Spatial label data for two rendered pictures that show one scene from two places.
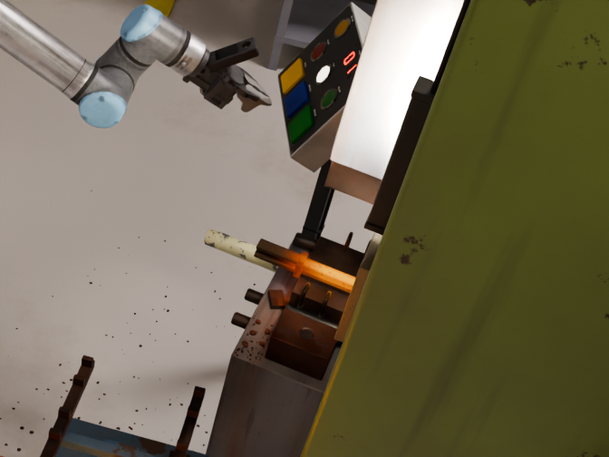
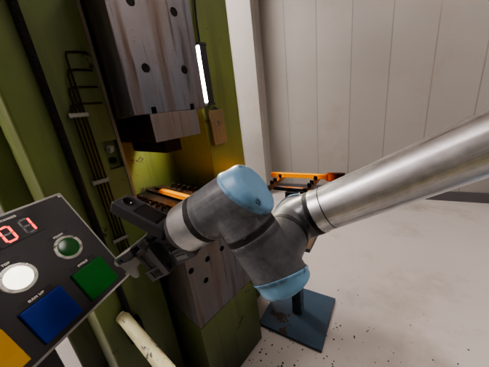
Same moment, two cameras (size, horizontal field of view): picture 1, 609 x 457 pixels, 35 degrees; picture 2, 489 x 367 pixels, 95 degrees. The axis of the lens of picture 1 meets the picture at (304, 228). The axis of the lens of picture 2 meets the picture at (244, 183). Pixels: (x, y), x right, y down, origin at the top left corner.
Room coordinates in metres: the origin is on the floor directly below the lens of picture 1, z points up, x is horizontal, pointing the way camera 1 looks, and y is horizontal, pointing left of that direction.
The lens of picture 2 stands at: (2.06, 0.65, 1.35)
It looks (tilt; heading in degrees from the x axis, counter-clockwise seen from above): 19 degrees down; 215
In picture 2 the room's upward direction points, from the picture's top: 7 degrees counter-clockwise
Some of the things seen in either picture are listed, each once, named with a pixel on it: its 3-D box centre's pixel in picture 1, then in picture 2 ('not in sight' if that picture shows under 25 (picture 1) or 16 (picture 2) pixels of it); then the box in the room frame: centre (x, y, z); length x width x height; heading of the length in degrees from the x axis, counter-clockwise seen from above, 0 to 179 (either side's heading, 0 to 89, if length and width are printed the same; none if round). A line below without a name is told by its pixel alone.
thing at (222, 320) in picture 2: not in sight; (202, 309); (1.39, -0.24, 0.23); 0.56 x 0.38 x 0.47; 83
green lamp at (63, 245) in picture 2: (328, 99); (68, 247); (1.92, 0.03, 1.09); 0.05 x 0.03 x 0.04; 173
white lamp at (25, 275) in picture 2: (323, 74); (18, 277); (2.02, 0.06, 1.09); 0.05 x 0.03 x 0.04; 173
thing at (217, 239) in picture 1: (285, 267); (150, 349); (1.83, 0.02, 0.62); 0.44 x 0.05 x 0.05; 83
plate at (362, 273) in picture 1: (359, 288); (217, 127); (1.15, -0.11, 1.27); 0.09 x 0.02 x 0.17; 173
